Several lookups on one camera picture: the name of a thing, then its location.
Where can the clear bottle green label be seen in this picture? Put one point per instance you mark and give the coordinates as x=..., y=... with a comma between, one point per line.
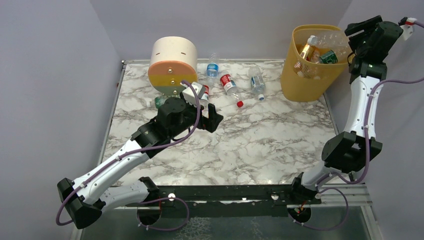
x=335, y=55

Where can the red label clear bottle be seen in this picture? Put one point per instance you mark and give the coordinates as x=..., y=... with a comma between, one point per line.
x=230, y=88

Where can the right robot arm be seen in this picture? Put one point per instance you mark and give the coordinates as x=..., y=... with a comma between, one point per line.
x=348, y=154

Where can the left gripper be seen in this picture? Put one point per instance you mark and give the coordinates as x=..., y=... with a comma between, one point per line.
x=205, y=117

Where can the clear bottle blue white label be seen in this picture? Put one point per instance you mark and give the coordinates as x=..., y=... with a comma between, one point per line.
x=257, y=84

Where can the red white label bottle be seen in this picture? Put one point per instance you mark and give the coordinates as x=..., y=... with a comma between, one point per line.
x=204, y=99

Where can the blue label water bottle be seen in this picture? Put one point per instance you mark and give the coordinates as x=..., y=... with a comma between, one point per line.
x=212, y=68

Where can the clear bottle red cap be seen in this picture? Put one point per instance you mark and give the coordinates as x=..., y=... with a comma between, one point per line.
x=328, y=39

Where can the yellow mesh plastic bin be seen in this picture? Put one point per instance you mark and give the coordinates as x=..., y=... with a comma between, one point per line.
x=299, y=89

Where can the orange label bottle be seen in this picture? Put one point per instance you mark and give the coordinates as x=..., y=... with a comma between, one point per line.
x=315, y=57

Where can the green tinted plastic bottle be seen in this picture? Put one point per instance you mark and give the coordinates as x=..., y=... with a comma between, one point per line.
x=157, y=101

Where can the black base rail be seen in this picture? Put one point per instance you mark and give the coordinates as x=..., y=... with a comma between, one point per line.
x=215, y=201

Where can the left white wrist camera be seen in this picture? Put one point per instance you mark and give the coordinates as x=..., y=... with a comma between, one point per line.
x=191, y=96

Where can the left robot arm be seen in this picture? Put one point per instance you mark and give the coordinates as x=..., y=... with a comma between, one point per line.
x=87, y=197

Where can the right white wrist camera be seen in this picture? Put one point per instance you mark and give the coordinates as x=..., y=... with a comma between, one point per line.
x=407, y=25

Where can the cream and orange cylinder box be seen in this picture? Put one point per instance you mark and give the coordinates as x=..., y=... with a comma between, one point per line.
x=173, y=59

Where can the gold red label bottle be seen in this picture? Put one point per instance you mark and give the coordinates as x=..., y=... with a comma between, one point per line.
x=307, y=52

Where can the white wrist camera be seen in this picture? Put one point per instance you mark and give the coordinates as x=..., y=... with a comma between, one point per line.
x=191, y=96
x=407, y=25

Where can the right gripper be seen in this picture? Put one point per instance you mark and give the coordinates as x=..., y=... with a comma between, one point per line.
x=358, y=27

